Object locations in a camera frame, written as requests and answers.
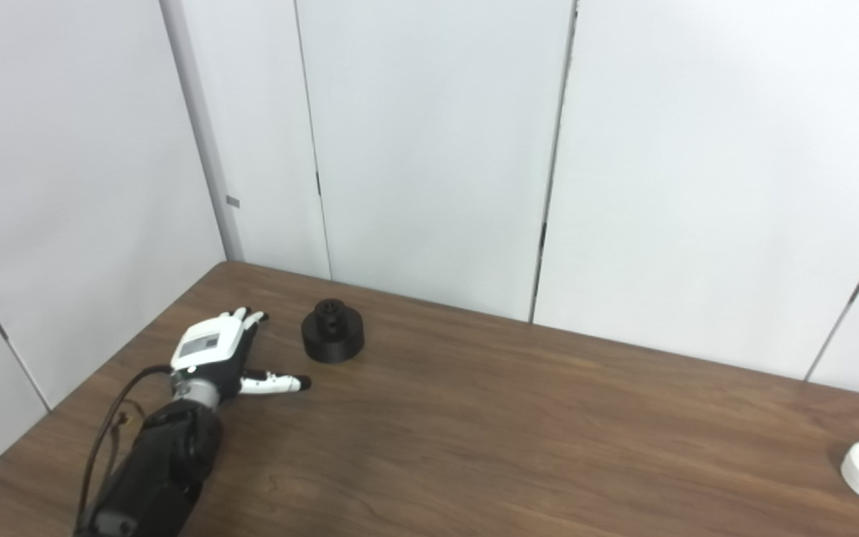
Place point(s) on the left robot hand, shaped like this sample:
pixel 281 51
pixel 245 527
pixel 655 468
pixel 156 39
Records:
pixel 209 343

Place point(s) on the round black part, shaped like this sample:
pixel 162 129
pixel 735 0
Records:
pixel 332 339

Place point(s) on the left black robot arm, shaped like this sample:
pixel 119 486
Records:
pixel 157 470

